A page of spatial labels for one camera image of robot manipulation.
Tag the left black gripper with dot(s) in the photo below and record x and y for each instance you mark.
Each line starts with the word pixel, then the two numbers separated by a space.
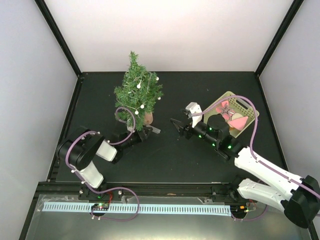
pixel 141 134

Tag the pink cone ornament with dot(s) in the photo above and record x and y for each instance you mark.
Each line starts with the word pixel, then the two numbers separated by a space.
pixel 237 121

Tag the light blue slotted cable duct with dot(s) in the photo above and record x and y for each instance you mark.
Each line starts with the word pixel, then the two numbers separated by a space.
pixel 131 208

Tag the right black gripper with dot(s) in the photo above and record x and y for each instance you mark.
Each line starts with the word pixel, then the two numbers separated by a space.
pixel 187 130

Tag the black aluminium rail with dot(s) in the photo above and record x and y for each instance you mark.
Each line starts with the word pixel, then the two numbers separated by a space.
pixel 217 192

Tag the clear battery box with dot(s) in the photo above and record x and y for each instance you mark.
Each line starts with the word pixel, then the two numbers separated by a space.
pixel 154 129

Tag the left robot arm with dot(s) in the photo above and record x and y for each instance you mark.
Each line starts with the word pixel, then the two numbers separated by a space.
pixel 79 149

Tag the green plastic basket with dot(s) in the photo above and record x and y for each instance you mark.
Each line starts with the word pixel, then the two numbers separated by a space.
pixel 239 105

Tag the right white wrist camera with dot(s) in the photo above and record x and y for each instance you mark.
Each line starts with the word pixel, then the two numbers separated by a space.
pixel 194 111

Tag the small green christmas tree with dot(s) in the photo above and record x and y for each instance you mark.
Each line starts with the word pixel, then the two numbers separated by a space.
pixel 139 92

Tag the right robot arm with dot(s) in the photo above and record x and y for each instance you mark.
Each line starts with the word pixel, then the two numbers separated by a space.
pixel 297 197

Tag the pink star ornament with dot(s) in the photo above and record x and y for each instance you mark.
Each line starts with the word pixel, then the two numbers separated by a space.
pixel 225 110

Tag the small circuit board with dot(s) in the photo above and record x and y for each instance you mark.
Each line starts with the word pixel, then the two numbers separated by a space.
pixel 100 207

